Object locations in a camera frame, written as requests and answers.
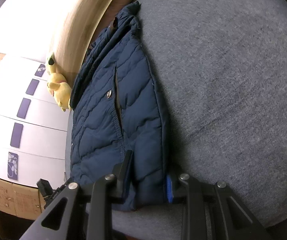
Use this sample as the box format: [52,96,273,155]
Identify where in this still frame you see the wooden bed headboard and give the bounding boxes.
[54,0,112,86]

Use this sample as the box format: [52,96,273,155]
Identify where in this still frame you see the brown cardboard boxes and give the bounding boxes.
[0,179,45,220]

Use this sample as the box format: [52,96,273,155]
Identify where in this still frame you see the grey bed cover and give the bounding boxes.
[64,0,287,240]

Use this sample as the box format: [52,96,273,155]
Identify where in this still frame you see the navy quilted puffer jacket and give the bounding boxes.
[70,2,168,211]

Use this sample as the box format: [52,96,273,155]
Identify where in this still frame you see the yellow plush toy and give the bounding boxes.
[45,53,72,112]

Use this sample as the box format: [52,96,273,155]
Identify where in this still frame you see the pink pillow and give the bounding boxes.
[90,0,133,44]

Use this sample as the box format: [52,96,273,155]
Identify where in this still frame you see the white wardrobe with purple tiles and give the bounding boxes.
[0,54,69,187]

